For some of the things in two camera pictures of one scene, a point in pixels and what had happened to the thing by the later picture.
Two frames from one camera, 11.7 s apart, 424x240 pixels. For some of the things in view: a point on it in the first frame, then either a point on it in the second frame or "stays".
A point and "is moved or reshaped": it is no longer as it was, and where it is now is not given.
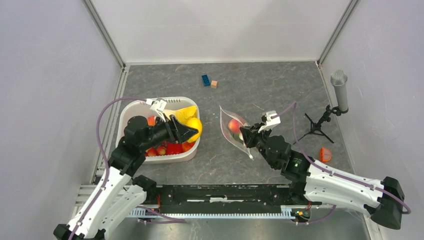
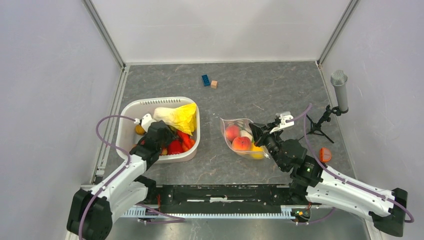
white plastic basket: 141,108 stays
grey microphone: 339,79 stays
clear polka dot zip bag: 226,116 is moved or reshaped
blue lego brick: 205,80 stays
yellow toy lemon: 195,123 -> 257,153
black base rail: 260,198 stays
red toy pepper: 173,149 stays
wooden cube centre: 213,84 stays
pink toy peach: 234,126 is moved or reshaped
